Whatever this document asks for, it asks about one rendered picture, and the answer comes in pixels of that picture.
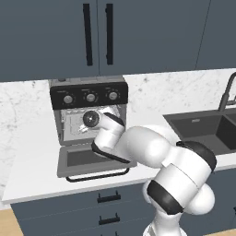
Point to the grey toaster oven door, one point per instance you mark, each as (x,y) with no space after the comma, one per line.
(76,159)

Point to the dark blue drawer front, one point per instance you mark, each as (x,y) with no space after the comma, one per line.
(132,232)
(61,223)
(58,204)

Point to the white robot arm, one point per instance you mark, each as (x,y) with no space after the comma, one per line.
(181,172)

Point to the dark grey sink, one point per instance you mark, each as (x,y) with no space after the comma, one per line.
(199,129)

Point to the silver toaster oven knob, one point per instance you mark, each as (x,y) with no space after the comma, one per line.
(68,99)
(113,96)
(90,97)

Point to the dark blue wall cupboard door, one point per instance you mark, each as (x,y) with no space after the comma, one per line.
(43,37)
(153,33)
(219,30)

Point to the dark blue base cupboard door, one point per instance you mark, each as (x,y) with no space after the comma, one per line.
(224,184)

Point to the black toaster oven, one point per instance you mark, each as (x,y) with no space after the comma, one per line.
(92,87)

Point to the dark grey tap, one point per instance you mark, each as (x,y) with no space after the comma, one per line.
(226,92)

